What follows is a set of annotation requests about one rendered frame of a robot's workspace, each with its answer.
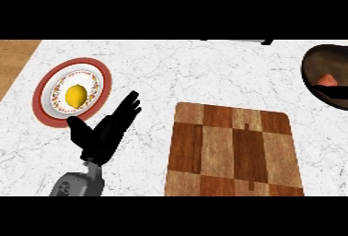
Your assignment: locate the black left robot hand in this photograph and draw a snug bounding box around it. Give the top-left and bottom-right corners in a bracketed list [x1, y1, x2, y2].
[65, 89, 143, 167]

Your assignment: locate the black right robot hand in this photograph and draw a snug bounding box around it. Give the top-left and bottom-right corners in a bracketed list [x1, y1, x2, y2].
[311, 84, 348, 100]

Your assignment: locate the orange sweet potato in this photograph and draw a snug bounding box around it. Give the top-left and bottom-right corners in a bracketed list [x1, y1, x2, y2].
[315, 73, 339, 88]

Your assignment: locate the dark round pan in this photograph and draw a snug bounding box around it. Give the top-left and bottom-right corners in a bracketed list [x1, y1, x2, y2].
[299, 43, 348, 112]

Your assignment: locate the checkered wooden cutting board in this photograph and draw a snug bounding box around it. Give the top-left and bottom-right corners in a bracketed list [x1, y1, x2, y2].
[163, 101, 305, 197]

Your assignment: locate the yellow lemon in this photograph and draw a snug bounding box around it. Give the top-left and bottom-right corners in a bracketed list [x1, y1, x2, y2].
[63, 84, 88, 110]

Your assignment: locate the red rimmed patterned plate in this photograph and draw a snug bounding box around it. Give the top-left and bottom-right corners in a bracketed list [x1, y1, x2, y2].
[31, 56, 113, 129]

